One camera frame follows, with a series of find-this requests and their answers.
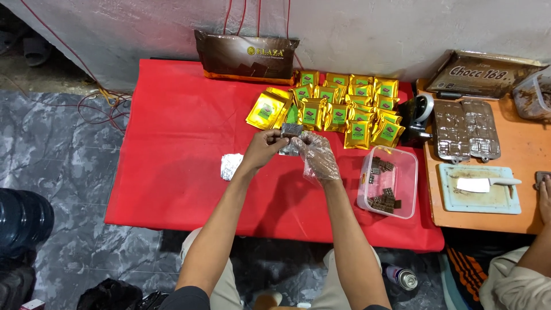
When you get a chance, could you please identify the person's left hand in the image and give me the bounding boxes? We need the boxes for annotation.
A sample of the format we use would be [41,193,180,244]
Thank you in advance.
[240,128,290,173]

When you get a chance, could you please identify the person's right hand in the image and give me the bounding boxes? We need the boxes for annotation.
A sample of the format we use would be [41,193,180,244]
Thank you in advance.
[292,130,342,182]

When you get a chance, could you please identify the group of gold packets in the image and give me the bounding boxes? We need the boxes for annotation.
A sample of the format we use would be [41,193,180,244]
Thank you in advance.
[245,70,406,150]

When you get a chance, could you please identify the stack of silver foil sheets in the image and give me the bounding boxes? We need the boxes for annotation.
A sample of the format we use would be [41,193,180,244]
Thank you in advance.
[220,153,244,181]

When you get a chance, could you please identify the brown glossy chocolate bag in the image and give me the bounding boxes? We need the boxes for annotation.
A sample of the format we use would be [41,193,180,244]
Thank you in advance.
[194,30,300,86]

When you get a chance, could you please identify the pile of chocolate pieces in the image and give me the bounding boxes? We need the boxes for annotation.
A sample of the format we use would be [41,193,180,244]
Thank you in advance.
[367,156,402,214]

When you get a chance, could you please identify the clear plastic container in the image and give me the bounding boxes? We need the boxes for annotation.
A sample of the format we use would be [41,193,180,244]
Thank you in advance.
[356,146,418,220]

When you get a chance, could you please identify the black tape dispenser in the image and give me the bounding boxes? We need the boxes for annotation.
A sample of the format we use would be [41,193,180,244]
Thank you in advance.
[398,93,435,147]

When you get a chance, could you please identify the red tablecloth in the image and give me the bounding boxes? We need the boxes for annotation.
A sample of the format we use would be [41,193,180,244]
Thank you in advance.
[104,59,445,253]

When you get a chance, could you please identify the clear plastic chocolate mould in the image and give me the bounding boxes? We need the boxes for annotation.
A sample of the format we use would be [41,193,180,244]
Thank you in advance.
[461,99,502,163]
[432,100,472,164]

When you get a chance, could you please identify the white spray can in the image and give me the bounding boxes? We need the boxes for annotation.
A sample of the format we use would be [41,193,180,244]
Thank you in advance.
[381,263,418,291]

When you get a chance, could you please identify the person's beige trousers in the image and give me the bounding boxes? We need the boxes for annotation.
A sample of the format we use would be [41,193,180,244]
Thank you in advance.
[179,227,383,310]

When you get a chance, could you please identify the white knife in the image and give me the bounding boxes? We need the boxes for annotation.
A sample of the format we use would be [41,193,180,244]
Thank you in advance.
[456,177,523,193]

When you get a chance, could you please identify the pale blue cutting board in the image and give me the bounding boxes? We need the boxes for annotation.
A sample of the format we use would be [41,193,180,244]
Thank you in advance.
[439,163,522,215]

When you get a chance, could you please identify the opened brown chocolate wrapper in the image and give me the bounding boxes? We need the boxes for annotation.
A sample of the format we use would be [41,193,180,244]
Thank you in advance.
[426,50,549,100]

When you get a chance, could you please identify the person's black shirt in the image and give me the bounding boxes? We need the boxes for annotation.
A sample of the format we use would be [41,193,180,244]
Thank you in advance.
[158,286,392,310]

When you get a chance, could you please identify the black orange striped cloth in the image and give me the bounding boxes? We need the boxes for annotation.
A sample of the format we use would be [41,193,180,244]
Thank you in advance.
[439,243,491,310]

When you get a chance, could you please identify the orange wooden table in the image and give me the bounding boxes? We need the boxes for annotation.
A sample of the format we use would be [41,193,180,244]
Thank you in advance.
[416,77,551,235]

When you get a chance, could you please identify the chocolate-smeared plastic tub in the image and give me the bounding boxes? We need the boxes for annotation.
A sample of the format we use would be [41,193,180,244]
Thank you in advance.
[512,65,551,120]

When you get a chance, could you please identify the black plastic bag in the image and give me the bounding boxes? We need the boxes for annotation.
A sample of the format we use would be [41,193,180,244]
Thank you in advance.
[77,278,170,310]

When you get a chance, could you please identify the grey sandal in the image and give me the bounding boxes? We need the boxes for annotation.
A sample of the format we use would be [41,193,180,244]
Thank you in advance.
[22,35,53,67]

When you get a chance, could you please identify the dark blue water jug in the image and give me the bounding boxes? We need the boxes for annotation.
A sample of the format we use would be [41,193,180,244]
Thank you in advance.
[0,188,55,259]

